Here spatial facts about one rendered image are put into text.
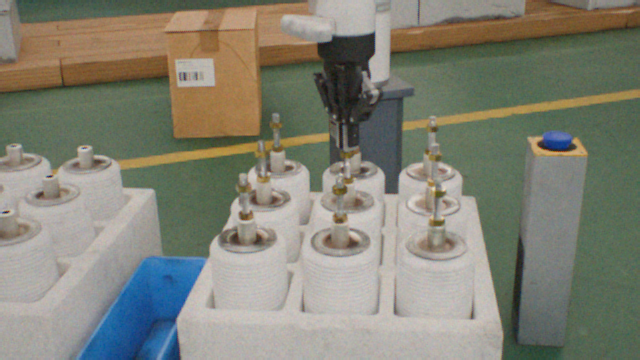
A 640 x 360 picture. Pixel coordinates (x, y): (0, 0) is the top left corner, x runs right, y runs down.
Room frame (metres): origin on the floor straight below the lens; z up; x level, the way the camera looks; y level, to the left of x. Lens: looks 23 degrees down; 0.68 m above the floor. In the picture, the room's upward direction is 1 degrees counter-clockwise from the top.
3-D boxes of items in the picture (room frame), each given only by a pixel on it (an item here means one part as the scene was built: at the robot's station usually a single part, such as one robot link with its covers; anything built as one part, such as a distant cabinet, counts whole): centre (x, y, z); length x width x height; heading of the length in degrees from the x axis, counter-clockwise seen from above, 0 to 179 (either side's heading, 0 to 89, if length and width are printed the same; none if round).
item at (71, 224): (0.97, 0.40, 0.16); 0.10 x 0.10 x 0.18
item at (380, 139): (1.37, -0.08, 0.15); 0.15 x 0.15 x 0.30; 19
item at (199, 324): (0.92, -0.03, 0.09); 0.39 x 0.39 x 0.18; 84
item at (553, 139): (0.96, -0.33, 0.32); 0.04 x 0.04 x 0.02
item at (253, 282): (0.81, 0.10, 0.16); 0.10 x 0.10 x 0.18
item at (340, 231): (0.80, -0.02, 0.26); 0.02 x 0.02 x 0.03
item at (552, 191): (0.96, -0.33, 0.16); 0.07 x 0.07 x 0.31; 84
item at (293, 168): (1.05, 0.07, 0.25); 0.08 x 0.08 x 0.01
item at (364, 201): (0.92, -0.03, 0.25); 0.08 x 0.08 x 0.01
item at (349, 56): (0.92, -0.03, 0.45); 0.08 x 0.08 x 0.09
